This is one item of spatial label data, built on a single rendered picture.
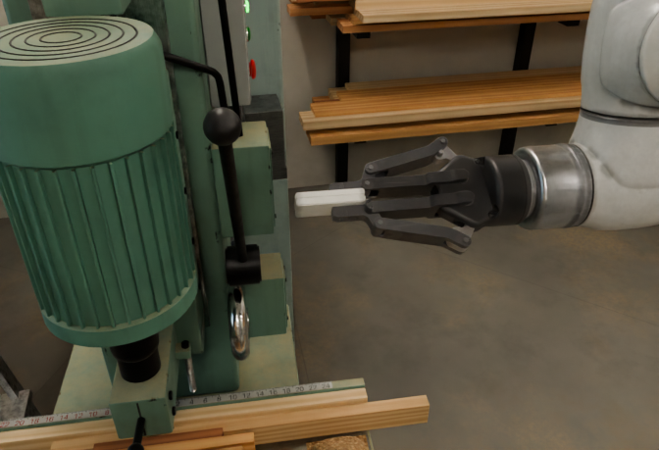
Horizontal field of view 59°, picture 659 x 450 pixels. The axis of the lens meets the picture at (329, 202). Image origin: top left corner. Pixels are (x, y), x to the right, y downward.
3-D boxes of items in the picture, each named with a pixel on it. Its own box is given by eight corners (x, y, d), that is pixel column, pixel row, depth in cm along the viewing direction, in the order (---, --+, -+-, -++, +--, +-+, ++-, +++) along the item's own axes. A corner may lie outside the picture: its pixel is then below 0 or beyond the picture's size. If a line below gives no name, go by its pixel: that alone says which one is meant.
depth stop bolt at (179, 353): (182, 396, 87) (174, 348, 81) (183, 385, 88) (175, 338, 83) (197, 394, 87) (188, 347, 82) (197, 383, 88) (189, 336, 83)
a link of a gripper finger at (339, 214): (379, 208, 60) (383, 234, 59) (330, 212, 59) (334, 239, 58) (380, 202, 59) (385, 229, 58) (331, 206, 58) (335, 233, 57)
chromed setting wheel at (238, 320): (232, 379, 89) (226, 319, 82) (232, 323, 99) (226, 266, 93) (252, 376, 89) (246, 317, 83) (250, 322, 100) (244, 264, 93)
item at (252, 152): (221, 238, 87) (211, 149, 80) (222, 207, 95) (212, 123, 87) (278, 233, 88) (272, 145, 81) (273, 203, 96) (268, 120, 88)
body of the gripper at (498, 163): (515, 238, 63) (432, 245, 62) (496, 171, 67) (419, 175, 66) (543, 210, 57) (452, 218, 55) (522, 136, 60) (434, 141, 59)
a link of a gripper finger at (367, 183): (470, 180, 59) (468, 168, 60) (363, 185, 58) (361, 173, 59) (459, 197, 63) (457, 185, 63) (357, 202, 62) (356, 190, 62)
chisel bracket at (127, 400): (120, 448, 76) (107, 404, 71) (134, 367, 87) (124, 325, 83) (177, 440, 77) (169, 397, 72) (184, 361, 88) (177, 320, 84)
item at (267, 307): (232, 339, 96) (226, 283, 89) (231, 311, 102) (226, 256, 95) (289, 333, 97) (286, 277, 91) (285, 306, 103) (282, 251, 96)
